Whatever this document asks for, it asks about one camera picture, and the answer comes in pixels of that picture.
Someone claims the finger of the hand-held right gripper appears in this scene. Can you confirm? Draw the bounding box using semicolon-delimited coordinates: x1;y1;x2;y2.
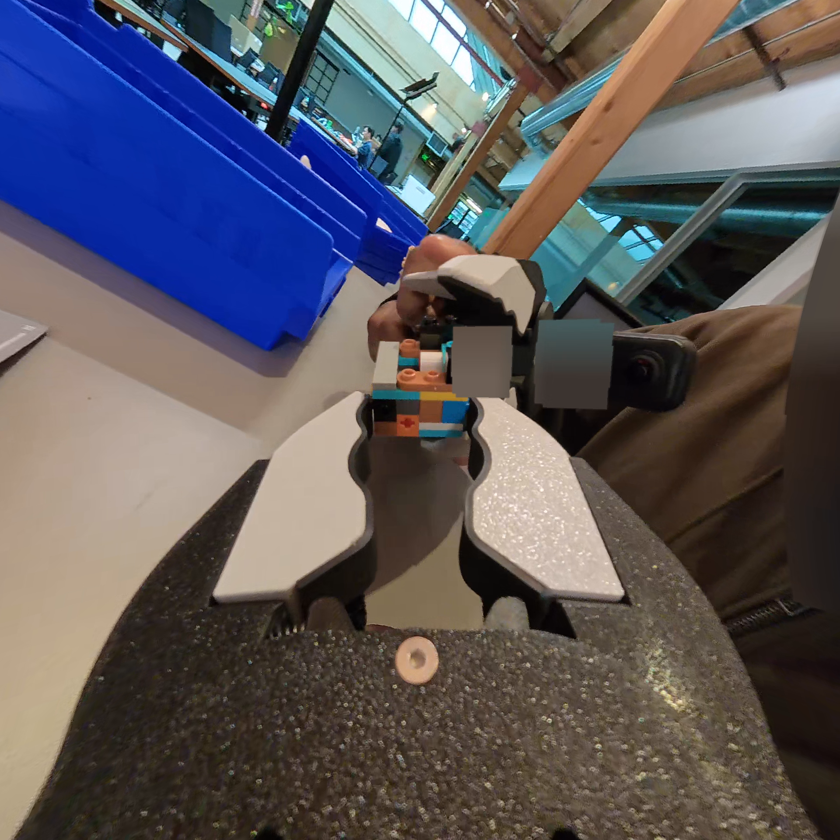
438;255;547;333

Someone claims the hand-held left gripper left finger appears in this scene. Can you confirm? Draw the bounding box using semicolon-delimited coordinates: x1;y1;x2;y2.
212;391;376;605

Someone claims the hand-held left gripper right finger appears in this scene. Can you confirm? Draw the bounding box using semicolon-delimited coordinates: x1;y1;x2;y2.
462;395;627;603

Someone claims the multicoloured toy brick model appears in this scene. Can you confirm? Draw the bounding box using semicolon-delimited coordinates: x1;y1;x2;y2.
371;338;471;439

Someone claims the blue plastic bin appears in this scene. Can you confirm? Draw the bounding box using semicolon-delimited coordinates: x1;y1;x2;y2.
289;120;431;287
0;0;356;352

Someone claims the person's right forearm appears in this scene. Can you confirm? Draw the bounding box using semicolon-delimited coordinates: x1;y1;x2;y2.
572;305;803;621

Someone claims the grey desk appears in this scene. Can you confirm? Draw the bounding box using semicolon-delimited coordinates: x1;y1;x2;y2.
0;200;595;840

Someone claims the person's right hand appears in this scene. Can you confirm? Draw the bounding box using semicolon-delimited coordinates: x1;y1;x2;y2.
366;234;478;361

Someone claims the glass balustrade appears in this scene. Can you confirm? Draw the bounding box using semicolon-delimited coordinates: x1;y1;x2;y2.
499;167;840;311

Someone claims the wooden column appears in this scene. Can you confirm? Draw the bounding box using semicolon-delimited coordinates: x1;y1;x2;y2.
482;0;742;258

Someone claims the black light stand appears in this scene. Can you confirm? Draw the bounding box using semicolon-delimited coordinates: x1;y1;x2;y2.
400;71;441;136

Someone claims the black vertical pole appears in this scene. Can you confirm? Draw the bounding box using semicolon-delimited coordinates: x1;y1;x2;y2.
265;0;336;143

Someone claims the person's brown jacket torso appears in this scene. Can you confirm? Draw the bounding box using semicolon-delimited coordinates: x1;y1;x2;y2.
718;600;840;829

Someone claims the grey instruction booklet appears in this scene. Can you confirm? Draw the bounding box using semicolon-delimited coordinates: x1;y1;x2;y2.
0;310;49;366

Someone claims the wooden post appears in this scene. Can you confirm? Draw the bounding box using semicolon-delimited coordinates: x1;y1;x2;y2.
427;79;532;232

